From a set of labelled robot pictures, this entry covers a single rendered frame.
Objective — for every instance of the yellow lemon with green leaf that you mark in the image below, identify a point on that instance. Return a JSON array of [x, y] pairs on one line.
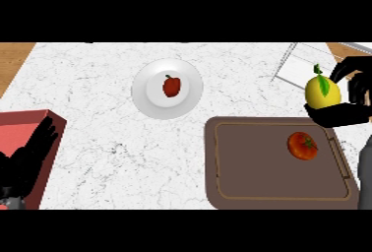
[[322, 90]]

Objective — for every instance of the white plate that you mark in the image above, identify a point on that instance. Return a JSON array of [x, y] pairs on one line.
[[167, 89]]

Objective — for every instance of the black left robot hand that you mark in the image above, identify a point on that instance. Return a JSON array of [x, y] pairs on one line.
[[27, 160]]

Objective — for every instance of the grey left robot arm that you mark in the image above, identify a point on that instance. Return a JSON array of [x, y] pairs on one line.
[[12, 202]]

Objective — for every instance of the brown tray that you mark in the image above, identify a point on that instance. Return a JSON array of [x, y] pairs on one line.
[[271, 164]]

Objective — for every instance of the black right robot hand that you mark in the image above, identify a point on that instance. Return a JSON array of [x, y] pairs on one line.
[[344, 113]]

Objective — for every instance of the red tomato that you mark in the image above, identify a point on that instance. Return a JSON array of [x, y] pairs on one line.
[[303, 145]]

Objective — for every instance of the red box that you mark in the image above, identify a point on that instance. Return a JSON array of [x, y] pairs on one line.
[[21, 138]]

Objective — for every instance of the red bell pepper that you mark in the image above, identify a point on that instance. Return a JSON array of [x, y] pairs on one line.
[[172, 86]]

